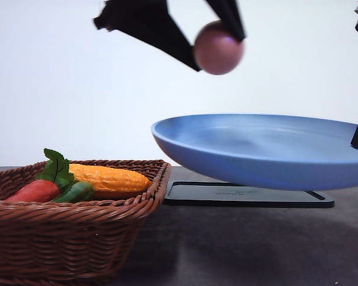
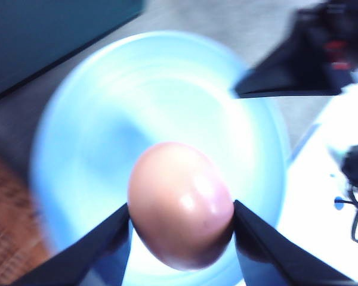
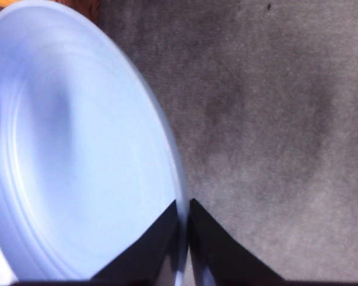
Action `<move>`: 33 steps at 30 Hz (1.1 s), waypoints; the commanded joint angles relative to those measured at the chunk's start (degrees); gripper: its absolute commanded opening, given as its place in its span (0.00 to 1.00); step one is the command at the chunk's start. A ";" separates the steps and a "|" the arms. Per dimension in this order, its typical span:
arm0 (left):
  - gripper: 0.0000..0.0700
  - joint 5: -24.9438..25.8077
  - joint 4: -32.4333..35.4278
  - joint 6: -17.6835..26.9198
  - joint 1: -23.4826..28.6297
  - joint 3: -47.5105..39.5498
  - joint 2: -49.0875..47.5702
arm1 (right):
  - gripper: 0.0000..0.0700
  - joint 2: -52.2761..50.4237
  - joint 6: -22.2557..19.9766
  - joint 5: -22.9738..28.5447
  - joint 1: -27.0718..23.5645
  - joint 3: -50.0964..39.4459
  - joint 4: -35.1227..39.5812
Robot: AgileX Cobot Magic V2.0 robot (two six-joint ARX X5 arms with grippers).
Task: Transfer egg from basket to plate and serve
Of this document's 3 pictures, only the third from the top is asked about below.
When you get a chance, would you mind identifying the blue round plate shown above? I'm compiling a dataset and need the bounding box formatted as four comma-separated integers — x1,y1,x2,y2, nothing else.
0,1,191,286

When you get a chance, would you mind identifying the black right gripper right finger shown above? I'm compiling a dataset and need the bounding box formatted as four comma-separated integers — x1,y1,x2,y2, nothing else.
189,199,313,286

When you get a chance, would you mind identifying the orange plastic corn cob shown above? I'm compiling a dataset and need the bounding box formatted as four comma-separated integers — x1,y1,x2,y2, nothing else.
0,0,16,8

